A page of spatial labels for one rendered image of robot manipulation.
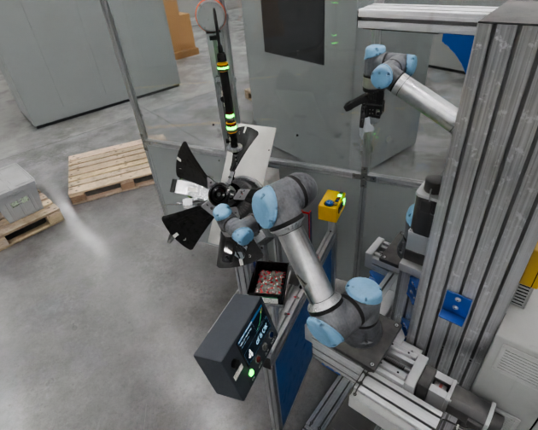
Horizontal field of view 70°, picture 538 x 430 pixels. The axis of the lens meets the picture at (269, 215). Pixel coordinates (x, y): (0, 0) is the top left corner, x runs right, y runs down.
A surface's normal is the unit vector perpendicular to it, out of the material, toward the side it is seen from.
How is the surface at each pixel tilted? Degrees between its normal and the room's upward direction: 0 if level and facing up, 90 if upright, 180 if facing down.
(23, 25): 90
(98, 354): 0
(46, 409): 0
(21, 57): 90
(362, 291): 8
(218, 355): 15
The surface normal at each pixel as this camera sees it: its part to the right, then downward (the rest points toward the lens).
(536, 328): -0.07, -0.80
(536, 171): -0.62, 0.50
